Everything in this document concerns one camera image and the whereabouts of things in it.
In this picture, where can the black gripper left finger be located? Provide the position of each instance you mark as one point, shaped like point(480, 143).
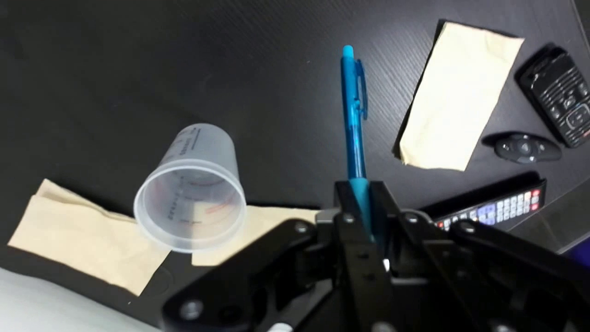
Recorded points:
point(277, 283)

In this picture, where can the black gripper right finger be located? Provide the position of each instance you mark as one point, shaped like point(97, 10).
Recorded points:
point(480, 278)

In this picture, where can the blue pen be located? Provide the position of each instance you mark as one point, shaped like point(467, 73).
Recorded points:
point(353, 123)

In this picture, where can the clear plastic cup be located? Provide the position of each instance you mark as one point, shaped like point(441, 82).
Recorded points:
point(204, 154)

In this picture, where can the beige paper napkin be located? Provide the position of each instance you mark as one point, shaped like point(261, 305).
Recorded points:
point(462, 93)
point(270, 219)
point(74, 241)

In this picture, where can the long remote with coloured buttons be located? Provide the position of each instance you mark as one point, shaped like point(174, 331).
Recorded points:
point(491, 208)

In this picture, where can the small oval black remote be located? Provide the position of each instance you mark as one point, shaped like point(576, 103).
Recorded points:
point(522, 149)

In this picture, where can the black remote with grey buttons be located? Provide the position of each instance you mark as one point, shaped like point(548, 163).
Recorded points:
point(559, 95)

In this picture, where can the black rounded table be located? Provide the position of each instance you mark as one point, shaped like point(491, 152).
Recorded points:
point(122, 75)

